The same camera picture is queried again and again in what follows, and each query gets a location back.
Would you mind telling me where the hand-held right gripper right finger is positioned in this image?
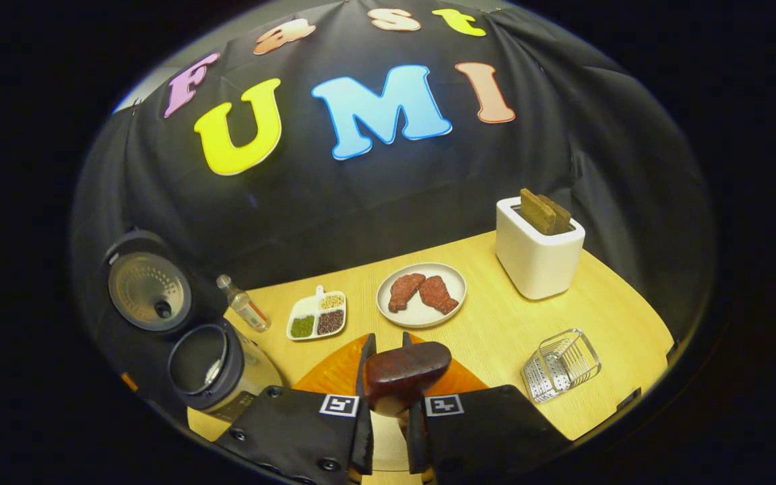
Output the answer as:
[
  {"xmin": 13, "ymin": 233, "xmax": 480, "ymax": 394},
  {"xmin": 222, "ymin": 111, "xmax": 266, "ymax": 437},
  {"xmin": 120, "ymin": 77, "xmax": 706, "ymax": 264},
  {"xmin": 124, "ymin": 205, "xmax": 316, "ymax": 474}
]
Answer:
[{"xmin": 401, "ymin": 330, "xmax": 572, "ymax": 482}]

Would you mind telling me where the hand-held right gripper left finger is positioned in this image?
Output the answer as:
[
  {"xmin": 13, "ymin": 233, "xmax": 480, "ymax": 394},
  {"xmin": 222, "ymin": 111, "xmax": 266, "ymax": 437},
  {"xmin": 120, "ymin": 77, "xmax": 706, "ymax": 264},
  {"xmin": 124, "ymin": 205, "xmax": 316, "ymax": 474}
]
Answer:
[{"xmin": 215, "ymin": 332, "xmax": 377, "ymax": 485}]

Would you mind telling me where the brown wooden spoon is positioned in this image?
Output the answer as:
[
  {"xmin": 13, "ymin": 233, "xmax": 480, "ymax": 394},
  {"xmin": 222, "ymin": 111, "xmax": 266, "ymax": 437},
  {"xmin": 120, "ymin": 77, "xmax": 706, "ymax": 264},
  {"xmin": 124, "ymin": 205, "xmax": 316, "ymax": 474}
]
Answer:
[{"xmin": 363, "ymin": 341, "xmax": 453, "ymax": 432}]

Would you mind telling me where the dark grey rice cooker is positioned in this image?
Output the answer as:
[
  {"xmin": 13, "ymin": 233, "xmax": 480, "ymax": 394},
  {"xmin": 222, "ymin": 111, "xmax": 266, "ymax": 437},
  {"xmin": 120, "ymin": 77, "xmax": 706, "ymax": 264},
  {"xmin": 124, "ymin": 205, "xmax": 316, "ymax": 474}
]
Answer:
[{"xmin": 102, "ymin": 229, "xmax": 284, "ymax": 424}]

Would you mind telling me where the metal wire chopstick holder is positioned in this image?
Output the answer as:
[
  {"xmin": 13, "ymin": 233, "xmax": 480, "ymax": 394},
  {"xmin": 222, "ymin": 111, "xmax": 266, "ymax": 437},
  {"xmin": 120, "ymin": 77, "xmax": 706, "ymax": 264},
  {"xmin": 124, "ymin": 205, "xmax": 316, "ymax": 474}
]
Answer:
[{"xmin": 521, "ymin": 328, "xmax": 602, "ymax": 403}]

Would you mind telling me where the white divided bean dish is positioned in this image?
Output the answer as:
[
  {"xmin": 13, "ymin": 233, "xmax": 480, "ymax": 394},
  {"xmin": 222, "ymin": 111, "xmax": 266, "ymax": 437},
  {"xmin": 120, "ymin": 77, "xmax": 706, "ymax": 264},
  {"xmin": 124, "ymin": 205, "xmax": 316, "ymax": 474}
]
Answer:
[{"xmin": 286, "ymin": 285, "xmax": 348, "ymax": 342}]

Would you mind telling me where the small clear glass bottle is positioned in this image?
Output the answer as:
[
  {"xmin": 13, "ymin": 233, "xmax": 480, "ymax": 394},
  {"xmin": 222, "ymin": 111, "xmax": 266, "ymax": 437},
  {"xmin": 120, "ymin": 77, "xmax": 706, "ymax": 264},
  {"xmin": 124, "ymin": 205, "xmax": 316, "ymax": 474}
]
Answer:
[{"xmin": 217, "ymin": 274, "xmax": 271, "ymax": 333}]

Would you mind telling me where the red-brown meat piece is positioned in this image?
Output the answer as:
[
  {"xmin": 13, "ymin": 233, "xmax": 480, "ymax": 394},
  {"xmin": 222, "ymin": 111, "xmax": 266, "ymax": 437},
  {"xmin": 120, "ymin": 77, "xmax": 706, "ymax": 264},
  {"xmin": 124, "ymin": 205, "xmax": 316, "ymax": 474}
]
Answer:
[
  {"xmin": 388, "ymin": 273, "xmax": 426, "ymax": 313},
  {"xmin": 419, "ymin": 276, "xmax": 460, "ymax": 315}
]

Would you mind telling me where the white round plate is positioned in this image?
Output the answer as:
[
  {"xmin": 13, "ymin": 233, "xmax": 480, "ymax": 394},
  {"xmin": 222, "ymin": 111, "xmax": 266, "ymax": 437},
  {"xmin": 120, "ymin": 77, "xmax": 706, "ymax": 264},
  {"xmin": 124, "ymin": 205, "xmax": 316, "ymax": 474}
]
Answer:
[{"xmin": 376, "ymin": 262, "xmax": 467, "ymax": 329}]

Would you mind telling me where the white toaster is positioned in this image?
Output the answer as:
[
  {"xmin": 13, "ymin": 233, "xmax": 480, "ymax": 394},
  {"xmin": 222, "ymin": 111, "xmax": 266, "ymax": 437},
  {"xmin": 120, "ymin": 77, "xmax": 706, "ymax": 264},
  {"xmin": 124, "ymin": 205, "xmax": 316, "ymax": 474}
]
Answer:
[{"xmin": 495, "ymin": 197, "xmax": 586, "ymax": 300}]

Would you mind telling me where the brown toast slice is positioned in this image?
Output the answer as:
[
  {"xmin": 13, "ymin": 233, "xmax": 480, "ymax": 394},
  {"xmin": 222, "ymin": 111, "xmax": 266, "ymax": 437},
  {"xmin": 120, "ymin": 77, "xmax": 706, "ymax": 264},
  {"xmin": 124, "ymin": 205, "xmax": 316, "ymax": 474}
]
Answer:
[
  {"xmin": 520, "ymin": 188, "xmax": 557, "ymax": 236},
  {"xmin": 538, "ymin": 194, "xmax": 573, "ymax": 234}
]

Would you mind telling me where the black backdrop cloth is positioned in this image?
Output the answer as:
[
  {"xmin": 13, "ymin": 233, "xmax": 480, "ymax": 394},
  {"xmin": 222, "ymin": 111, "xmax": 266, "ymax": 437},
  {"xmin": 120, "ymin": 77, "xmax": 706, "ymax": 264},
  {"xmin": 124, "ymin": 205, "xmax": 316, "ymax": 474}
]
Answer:
[{"xmin": 70, "ymin": 0, "xmax": 717, "ymax": 418}]

